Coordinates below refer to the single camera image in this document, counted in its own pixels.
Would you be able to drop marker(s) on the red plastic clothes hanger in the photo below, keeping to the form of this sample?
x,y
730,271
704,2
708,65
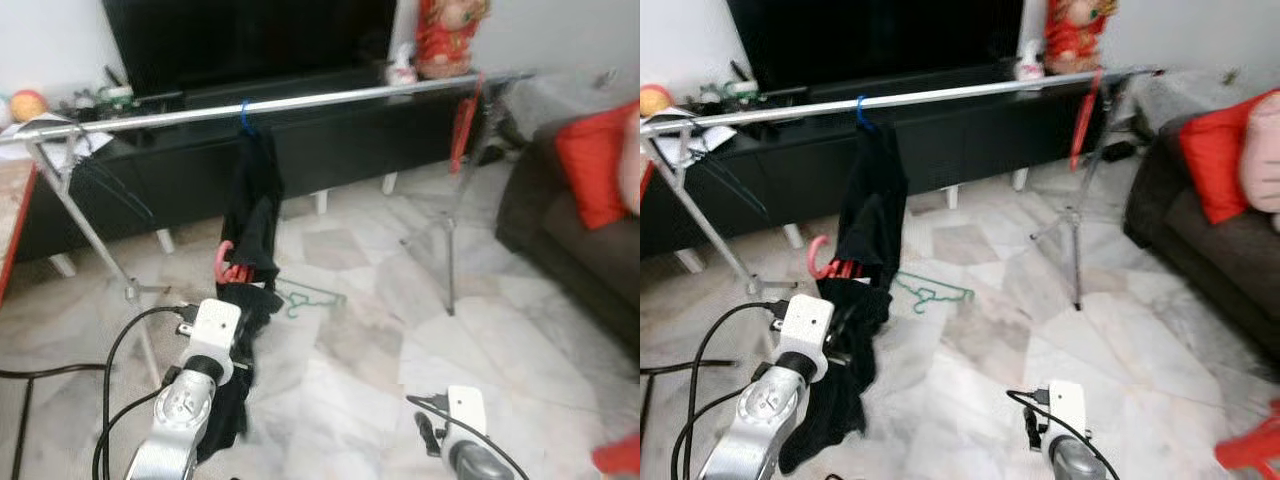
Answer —
x,y
811,260
1082,125
462,130
218,265

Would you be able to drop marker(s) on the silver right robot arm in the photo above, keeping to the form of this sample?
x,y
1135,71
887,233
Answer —
x,y
470,463
1075,463

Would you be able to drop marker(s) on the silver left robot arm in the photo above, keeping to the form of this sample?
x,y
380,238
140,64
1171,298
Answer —
x,y
180,420
755,420

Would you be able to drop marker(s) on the green clothes hanger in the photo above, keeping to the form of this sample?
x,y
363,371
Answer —
x,y
940,292
318,296

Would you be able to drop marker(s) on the blue clothes hanger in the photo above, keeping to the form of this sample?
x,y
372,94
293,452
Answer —
x,y
243,118
860,113

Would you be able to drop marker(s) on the red plastic stool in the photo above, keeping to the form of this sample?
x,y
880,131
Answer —
x,y
1255,445
620,458

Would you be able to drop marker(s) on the dark grey sofa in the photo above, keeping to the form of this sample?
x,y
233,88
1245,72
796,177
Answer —
x,y
1200,260
560,260

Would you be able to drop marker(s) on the black T-shirt small chest print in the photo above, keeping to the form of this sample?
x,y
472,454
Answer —
x,y
875,200
255,200

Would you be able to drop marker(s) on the black TV console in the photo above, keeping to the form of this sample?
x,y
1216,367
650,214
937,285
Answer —
x,y
960,140
330,140

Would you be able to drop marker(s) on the pink cat face pillow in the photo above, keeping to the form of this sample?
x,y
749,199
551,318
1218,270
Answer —
x,y
1262,170
630,165

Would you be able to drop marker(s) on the silver metal clothes rack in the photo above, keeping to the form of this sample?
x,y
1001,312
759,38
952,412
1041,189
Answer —
x,y
930,97
300,101

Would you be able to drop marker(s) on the grey cloth covered side table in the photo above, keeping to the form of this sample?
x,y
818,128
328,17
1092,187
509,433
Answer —
x,y
560,95
1190,95

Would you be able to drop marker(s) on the red seated figurine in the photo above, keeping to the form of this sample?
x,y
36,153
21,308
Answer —
x,y
445,40
1075,40

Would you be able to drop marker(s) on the orange round plush toy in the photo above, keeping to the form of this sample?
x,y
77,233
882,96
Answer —
x,y
28,105
655,100

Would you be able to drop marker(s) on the white papers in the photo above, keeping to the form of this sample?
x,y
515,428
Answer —
x,y
90,143
720,137

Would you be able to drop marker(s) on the black television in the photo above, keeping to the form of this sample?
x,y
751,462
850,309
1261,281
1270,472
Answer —
x,y
250,40
880,40

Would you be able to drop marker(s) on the green white mug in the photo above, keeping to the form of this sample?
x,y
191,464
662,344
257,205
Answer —
x,y
745,90
120,95

